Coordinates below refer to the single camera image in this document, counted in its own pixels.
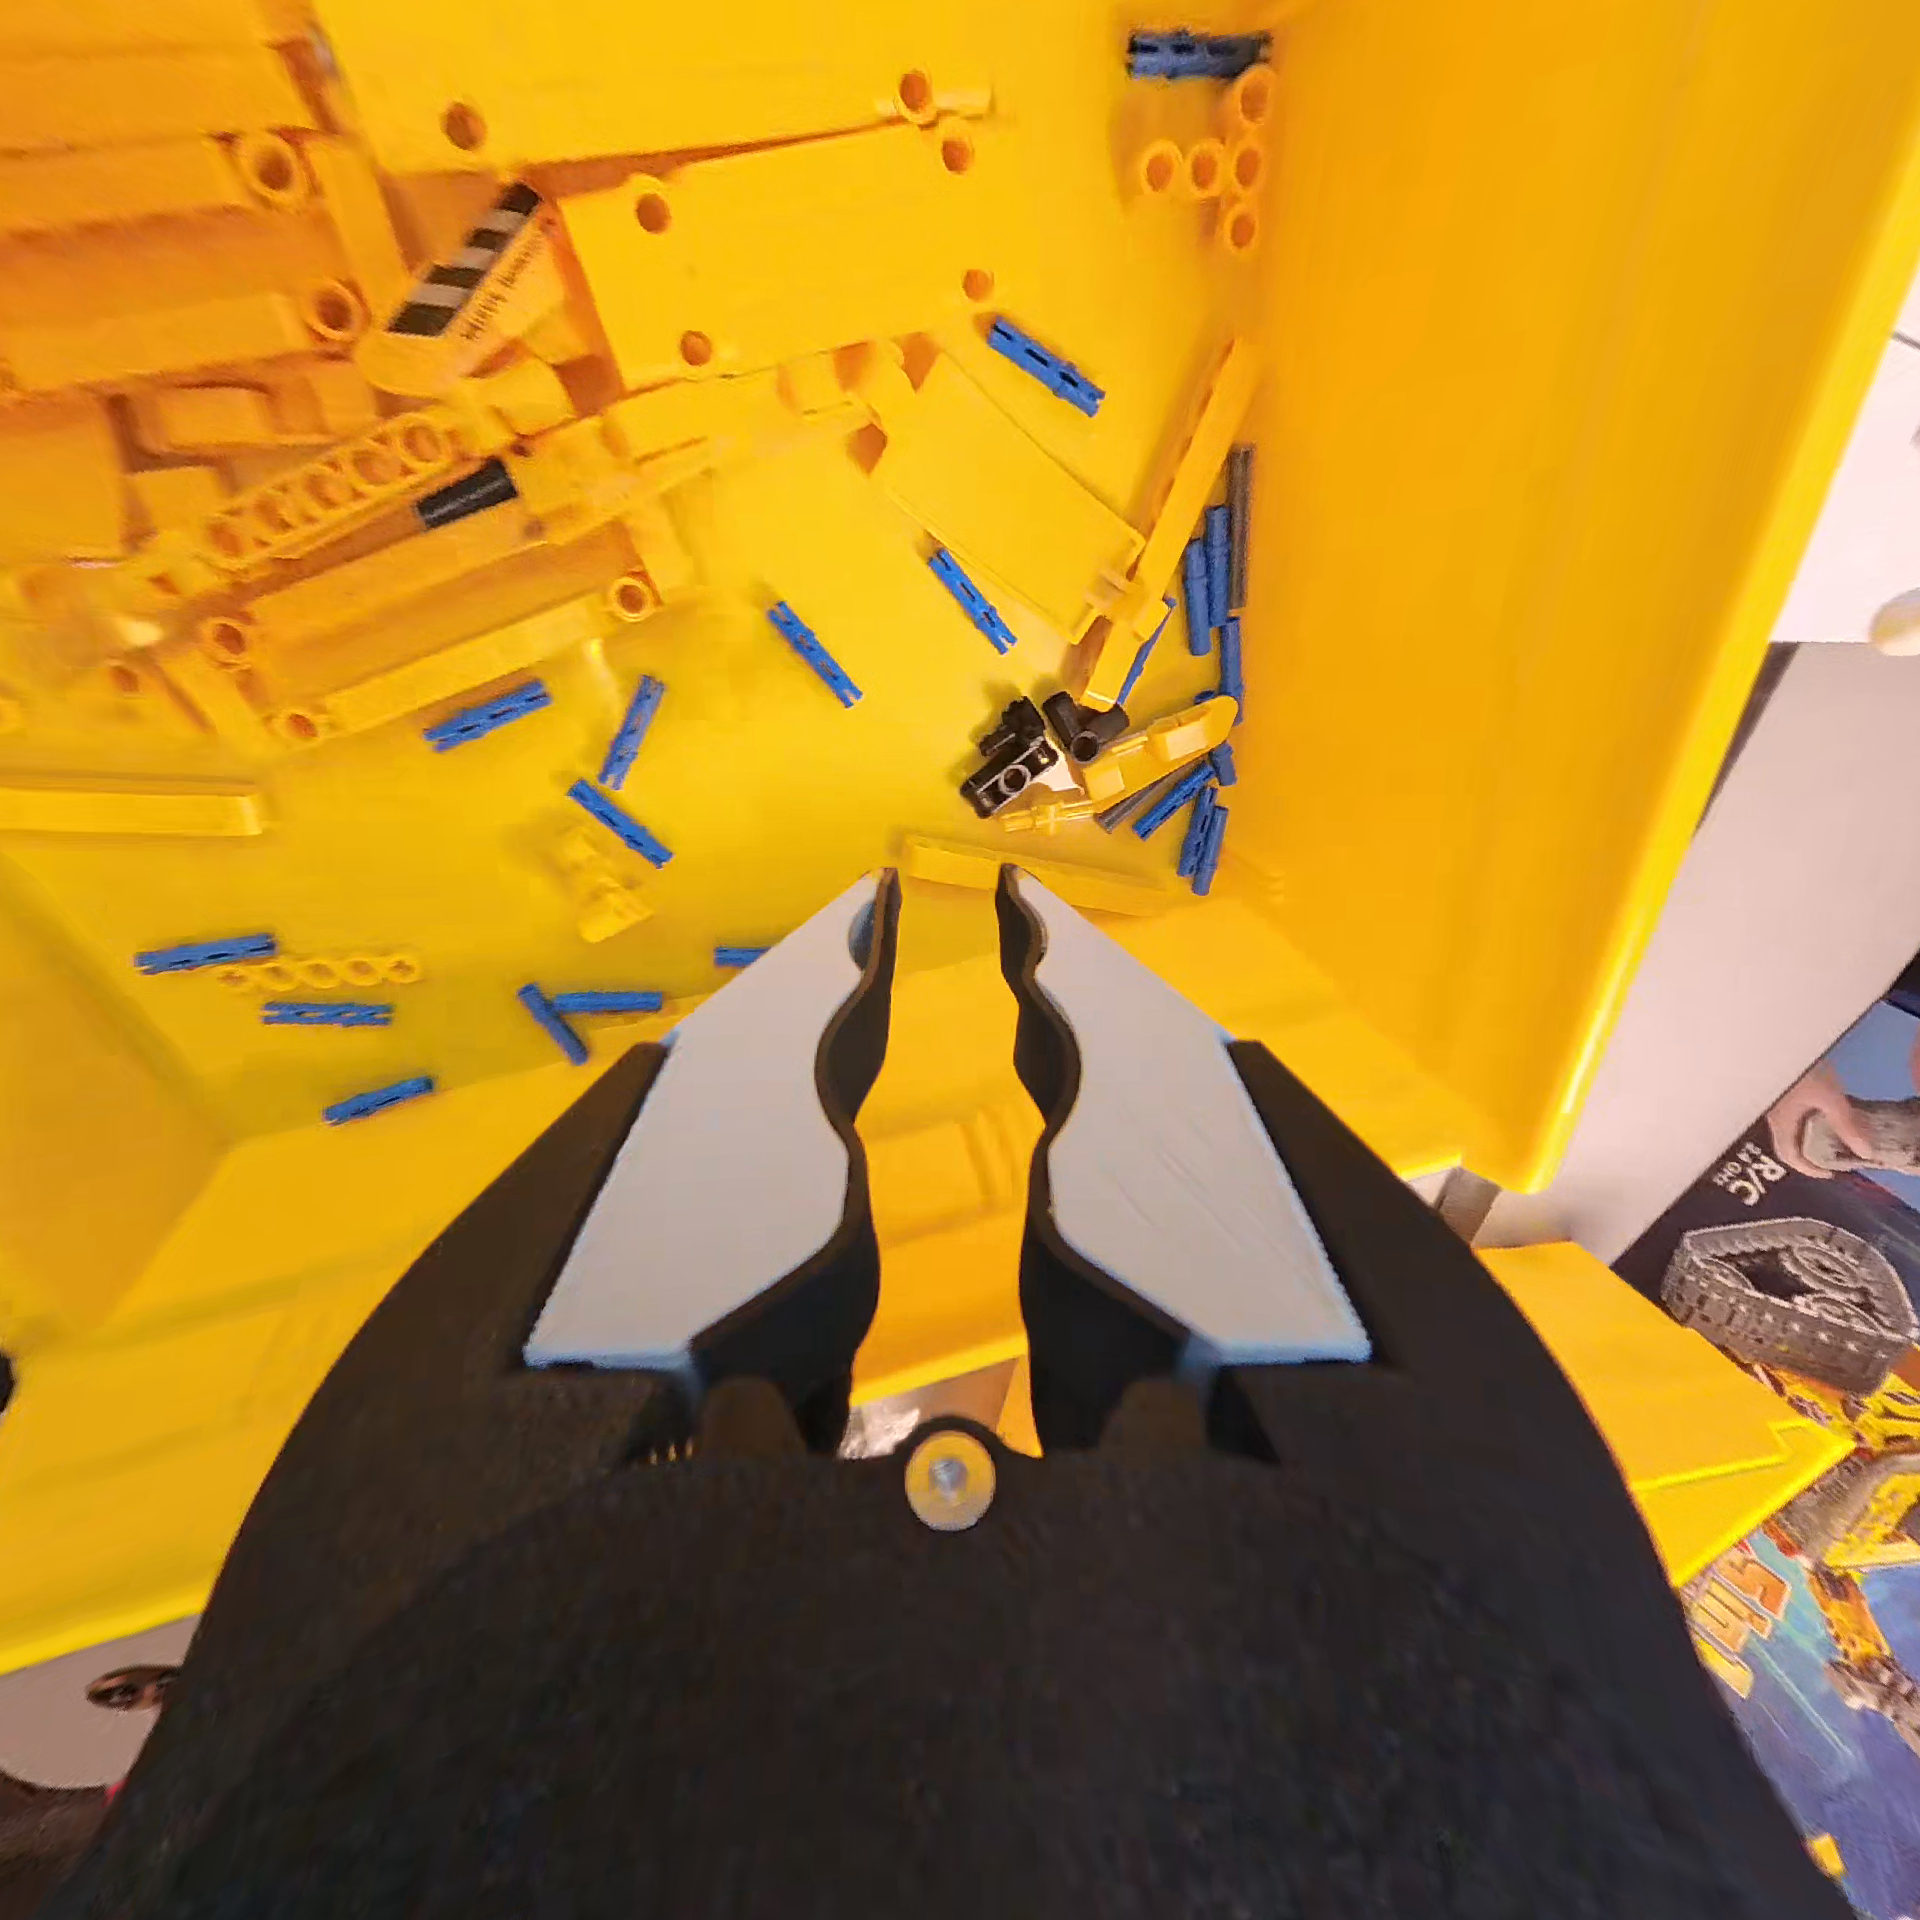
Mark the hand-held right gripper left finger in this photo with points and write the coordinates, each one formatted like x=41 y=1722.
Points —
x=705 y=1201

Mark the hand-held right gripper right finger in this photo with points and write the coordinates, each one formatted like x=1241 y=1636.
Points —
x=1185 y=1201

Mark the grey black connector brick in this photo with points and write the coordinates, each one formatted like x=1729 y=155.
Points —
x=1030 y=750

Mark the pile of toy bricks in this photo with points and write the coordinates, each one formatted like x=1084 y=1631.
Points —
x=600 y=450

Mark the yellow bin with bricks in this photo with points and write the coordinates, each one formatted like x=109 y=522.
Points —
x=1499 y=450
x=1664 y=1398

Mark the printed toy box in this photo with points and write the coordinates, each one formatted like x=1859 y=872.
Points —
x=1800 y=1411

